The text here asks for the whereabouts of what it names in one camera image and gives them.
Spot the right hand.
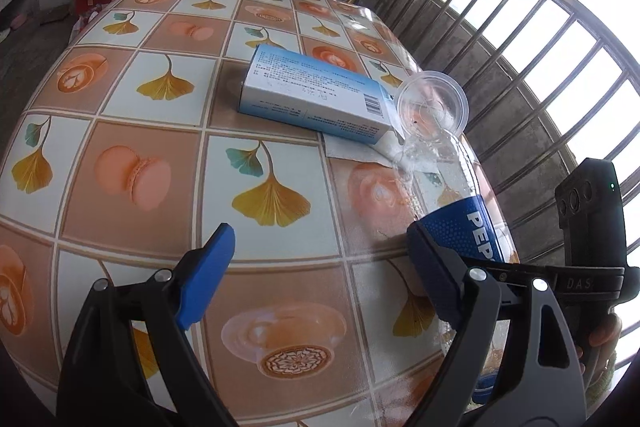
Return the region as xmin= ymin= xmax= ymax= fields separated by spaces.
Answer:
xmin=589 ymin=312 xmax=622 ymax=379

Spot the patterned tablecloth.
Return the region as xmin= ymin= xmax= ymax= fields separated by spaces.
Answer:
xmin=1 ymin=0 xmax=442 ymax=426

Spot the Pepsi plastic bottle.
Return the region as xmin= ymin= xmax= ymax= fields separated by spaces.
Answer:
xmin=394 ymin=131 xmax=518 ymax=407

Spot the blue white medicine box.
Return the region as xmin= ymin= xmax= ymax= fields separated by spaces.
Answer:
xmin=238 ymin=44 xmax=404 ymax=145

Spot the clear plastic cup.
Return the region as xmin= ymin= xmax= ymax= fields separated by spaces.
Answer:
xmin=395 ymin=70 xmax=470 ymax=140

